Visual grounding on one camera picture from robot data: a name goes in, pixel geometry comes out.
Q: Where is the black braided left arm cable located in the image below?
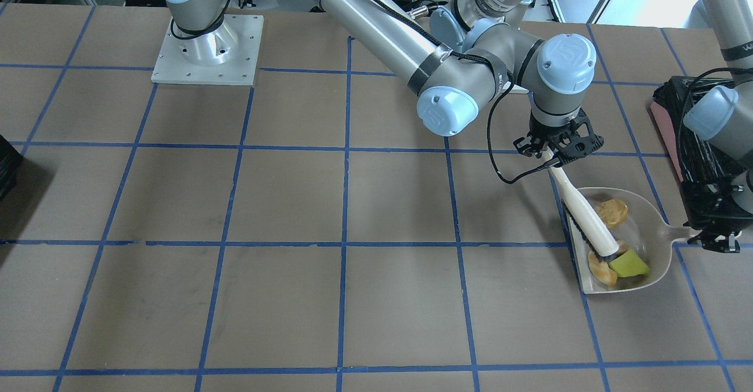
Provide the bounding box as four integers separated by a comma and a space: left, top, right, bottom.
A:
678, 67, 753, 192

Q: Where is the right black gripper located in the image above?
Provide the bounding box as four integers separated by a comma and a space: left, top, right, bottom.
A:
513, 108, 604, 165

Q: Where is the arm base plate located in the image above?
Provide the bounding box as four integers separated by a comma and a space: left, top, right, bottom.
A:
151, 15, 264, 86
499, 82, 530, 94

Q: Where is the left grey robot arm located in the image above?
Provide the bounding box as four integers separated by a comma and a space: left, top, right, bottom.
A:
588, 0, 751, 253

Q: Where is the yellow green sponge block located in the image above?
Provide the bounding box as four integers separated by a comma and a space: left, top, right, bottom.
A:
608, 249, 651, 278

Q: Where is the golden oval bread bun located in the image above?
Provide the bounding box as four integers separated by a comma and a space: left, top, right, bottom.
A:
594, 198, 629, 230

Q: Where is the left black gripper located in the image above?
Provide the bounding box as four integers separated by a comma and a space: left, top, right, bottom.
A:
682, 180, 752, 254

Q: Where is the beige plastic dustpan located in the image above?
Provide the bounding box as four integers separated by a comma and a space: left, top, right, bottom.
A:
568, 187, 698, 294

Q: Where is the twisted bread roll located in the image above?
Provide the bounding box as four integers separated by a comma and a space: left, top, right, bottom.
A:
587, 250, 627, 287

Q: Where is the white hand brush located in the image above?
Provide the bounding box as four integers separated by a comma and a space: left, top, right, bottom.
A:
542, 147, 619, 261

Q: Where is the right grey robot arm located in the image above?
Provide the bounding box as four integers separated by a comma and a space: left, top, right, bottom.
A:
165, 0, 604, 166

